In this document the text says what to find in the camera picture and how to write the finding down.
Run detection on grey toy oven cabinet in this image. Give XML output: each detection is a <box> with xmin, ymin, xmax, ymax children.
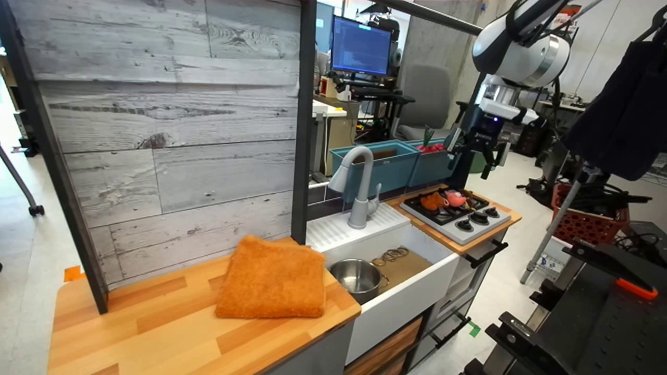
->
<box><xmin>404</xmin><ymin>235</ymin><xmax>508</xmax><ymax>371</ymax></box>

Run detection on pink plush doll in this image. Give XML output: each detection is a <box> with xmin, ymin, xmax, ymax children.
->
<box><xmin>445</xmin><ymin>187</ymin><xmax>470</xmax><ymax>211</ymax></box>

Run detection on teal plastic bin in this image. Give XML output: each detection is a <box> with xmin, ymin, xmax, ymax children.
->
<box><xmin>406</xmin><ymin>141</ymin><xmax>460</xmax><ymax>192</ymax></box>
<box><xmin>332</xmin><ymin>140</ymin><xmax>421</xmax><ymax>205</ymax></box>

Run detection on orange black clamp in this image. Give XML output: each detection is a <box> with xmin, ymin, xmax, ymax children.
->
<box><xmin>613</xmin><ymin>276</ymin><xmax>664</xmax><ymax>305</ymax></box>

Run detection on computer monitor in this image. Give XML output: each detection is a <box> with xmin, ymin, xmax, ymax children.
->
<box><xmin>327</xmin><ymin>14</ymin><xmax>395</xmax><ymax>79</ymax></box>

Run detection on orange terry towel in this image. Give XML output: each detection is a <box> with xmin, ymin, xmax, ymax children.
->
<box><xmin>216</xmin><ymin>235</ymin><xmax>330</xmax><ymax>320</ymax></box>

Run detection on white toy sink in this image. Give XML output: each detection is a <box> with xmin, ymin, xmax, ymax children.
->
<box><xmin>304</xmin><ymin>202</ymin><xmax>464</xmax><ymax>369</ymax></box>

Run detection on grey office chair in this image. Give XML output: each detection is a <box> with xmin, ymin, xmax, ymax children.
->
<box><xmin>397</xmin><ymin>64</ymin><xmax>455</xmax><ymax>145</ymax></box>

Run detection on orange plush doll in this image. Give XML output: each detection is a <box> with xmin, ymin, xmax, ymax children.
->
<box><xmin>417</xmin><ymin>192</ymin><xmax>453</xmax><ymax>214</ymax></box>

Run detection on beige cabinet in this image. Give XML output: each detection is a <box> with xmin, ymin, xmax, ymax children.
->
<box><xmin>311</xmin><ymin>95</ymin><xmax>364</xmax><ymax>179</ymax></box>

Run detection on grey wood-look panel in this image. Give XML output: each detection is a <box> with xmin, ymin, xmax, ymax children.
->
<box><xmin>5</xmin><ymin>0</ymin><xmax>308</xmax><ymax>288</ymax></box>

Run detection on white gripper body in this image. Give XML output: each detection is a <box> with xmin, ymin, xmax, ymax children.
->
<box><xmin>466</xmin><ymin>74</ymin><xmax>543</xmax><ymax>143</ymax></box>

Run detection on grey toy stove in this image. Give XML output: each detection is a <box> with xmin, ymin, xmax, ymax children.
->
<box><xmin>401</xmin><ymin>186</ymin><xmax>516</xmax><ymax>247</ymax></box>

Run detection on wooden front drawer unit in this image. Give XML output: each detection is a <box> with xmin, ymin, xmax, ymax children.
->
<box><xmin>345</xmin><ymin>316</ymin><xmax>425</xmax><ymax>375</ymax></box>

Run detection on red plastic crate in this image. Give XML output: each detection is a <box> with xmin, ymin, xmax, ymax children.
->
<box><xmin>550</xmin><ymin>182</ymin><xmax>632</xmax><ymax>247</ymax></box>

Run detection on metal wire rings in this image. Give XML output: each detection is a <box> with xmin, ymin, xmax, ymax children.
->
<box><xmin>377</xmin><ymin>245</ymin><xmax>414</xmax><ymax>265</ymax></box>

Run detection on black metal kitchen frame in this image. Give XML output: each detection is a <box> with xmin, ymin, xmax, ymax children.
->
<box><xmin>0</xmin><ymin>0</ymin><xmax>513</xmax><ymax>316</ymax></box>

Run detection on grey toy faucet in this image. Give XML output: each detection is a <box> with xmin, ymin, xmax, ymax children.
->
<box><xmin>327</xmin><ymin>143</ymin><xmax>384</xmax><ymax>231</ymax></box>

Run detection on black oven handle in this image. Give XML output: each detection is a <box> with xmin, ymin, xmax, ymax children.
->
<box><xmin>464</xmin><ymin>239</ymin><xmax>510</xmax><ymax>271</ymax></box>

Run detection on black computer desk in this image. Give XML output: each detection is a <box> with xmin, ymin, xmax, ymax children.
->
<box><xmin>324</xmin><ymin>70</ymin><xmax>415</xmax><ymax>143</ymax></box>

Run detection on black perforated table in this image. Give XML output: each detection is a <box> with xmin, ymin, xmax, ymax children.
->
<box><xmin>460</xmin><ymin>220</ymin><xmax>667</xmax><ymax>375</ymax></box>

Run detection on grey tripod pole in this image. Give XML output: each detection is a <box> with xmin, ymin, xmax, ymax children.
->
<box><xmin>519</xmin><ymin>174</ymin><xmax>584</xmax><ymax>288</ymax></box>

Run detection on black hanging cloth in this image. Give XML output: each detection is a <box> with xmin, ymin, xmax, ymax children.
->
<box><xmin>561</xmin><ymin>5</ymin><xmax>667</xmax><ymax>186</ymax></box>

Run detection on black wheeled stand leg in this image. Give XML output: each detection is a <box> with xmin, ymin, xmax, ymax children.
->
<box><xmin>0</xmin><ymin>141</ymin><xmax>48</xmax><ymax>219</ymax></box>

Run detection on black drawer handle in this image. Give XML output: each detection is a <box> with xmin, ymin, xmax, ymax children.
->
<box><xmin>429</xmin><ymin>314</ymin><xmax>476</xmax><ymax>350</ymax></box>

